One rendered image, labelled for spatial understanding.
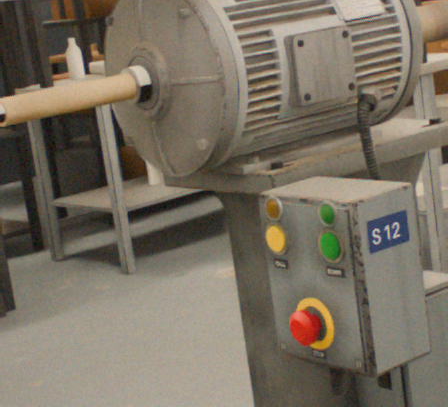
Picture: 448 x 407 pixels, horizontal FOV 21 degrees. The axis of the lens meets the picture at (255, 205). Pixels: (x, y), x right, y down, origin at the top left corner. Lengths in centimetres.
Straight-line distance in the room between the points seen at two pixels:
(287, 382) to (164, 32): 54
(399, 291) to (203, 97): 34
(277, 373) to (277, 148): 34
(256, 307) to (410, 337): 42
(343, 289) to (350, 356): 8
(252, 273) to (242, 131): 29
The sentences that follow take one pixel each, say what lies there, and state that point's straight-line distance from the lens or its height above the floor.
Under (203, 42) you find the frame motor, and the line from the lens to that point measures 148.
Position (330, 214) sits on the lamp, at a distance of 132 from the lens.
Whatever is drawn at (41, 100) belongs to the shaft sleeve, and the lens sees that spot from 146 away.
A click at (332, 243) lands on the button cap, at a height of 107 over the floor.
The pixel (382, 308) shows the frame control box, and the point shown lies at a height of 99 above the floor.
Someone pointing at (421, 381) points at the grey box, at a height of 82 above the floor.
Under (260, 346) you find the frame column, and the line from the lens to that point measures 178.
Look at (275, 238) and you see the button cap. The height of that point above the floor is 107.
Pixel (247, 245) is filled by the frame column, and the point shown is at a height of 99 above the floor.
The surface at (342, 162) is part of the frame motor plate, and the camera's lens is 161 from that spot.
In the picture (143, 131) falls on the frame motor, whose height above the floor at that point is 119.
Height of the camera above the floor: 139
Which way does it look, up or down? 11 degrees down
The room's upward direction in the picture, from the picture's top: 8 degrees counter-clockwise
